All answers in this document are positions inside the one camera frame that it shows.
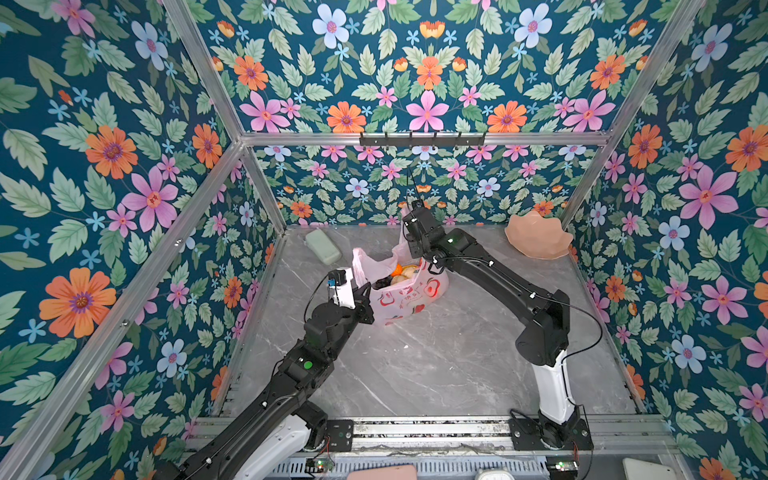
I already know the pink plastic bag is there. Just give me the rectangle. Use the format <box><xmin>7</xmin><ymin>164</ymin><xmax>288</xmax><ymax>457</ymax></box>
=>
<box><xmin>352</xmin><ymin>233</ymin><xmax>450</xmax><ymax>324</ymax></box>

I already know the pink scalloped bowl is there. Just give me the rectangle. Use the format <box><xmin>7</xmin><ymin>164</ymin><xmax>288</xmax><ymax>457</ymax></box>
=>
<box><xmin>504</xmin><ymin>211</ymin><xmax>573</xmax><ymax>260</ymax></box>

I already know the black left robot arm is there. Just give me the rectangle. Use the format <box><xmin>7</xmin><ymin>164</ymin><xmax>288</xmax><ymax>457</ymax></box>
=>
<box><xmin>154</xmin><ymin>270</ymin><xmax>374</xmax><ymax>479</ymax></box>

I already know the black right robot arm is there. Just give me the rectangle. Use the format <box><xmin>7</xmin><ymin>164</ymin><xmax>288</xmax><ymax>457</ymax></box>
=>
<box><xmin>403</xmin><ymin>199</ymin><xmax>594</xmax><ymax>451</ymax></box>

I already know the fake beige garlic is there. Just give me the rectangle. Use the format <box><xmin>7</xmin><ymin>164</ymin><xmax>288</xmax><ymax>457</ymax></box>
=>
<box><xmin>392</xmin><ymin>265</ymin><xmax>419</xmax><ymax>285</ymax></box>

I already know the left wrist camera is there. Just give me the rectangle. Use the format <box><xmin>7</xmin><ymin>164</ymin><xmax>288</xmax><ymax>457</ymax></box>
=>
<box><xmin>327</xmin><ymin>268</ymin><xmax>355</xmax><ymax>309</ymax></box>

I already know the black hook rail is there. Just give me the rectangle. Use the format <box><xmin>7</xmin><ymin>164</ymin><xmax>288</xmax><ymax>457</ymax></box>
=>
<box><xmin>358</xmin><ymin>132</ymin><xmax>486</xmax><ymax>149</ymax></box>

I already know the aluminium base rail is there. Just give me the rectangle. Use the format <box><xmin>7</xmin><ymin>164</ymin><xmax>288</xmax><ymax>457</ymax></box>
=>
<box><xmin>185</xmin><ymin>413</ymin><xmax>679</xmax><ymax>457</ymax></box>

